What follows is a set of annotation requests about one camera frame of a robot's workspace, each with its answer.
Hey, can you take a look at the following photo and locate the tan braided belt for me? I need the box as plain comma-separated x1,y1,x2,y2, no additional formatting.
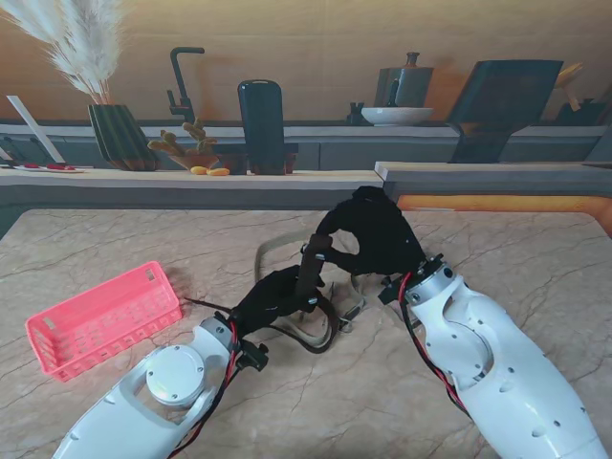
254,230,369,345

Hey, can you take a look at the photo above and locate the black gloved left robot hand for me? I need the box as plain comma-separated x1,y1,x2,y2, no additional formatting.
233,266,319,336

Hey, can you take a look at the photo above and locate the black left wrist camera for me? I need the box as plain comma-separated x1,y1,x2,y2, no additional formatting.
238,341,270,373

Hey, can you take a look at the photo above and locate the dark brown braided belt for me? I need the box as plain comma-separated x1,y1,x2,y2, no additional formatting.
181,232,341,356

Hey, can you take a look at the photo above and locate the pink plastic storage basket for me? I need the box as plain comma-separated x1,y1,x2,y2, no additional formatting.
25,260,184,383

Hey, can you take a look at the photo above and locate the red black left arm cable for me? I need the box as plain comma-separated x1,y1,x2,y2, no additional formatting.
166,317,243,459

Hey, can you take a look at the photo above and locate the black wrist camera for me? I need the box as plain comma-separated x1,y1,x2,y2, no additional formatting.
377,274,407,305
238,341,270,373

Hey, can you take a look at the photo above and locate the red black right arm cable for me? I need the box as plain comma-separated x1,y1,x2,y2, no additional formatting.
399,272,472,417

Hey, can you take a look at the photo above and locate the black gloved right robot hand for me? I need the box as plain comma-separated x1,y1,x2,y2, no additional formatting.
315,186,426,278

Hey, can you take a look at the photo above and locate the red black arm cable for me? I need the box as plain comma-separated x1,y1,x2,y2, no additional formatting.
399,272,472,417
166,317,243,459

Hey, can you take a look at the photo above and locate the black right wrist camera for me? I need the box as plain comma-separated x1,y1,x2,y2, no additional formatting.
377,274,407,305

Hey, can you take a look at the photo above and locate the printed kitchen scene backdrop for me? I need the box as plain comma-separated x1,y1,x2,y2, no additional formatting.
0,0,612,211

